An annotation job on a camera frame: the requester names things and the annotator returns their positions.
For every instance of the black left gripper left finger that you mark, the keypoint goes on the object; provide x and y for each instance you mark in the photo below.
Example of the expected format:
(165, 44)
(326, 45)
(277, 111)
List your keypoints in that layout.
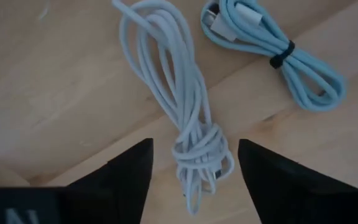
(126, 186)

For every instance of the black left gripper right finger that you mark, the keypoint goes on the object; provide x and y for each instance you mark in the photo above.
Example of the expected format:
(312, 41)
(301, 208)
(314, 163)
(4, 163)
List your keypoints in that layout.
(291, 193)

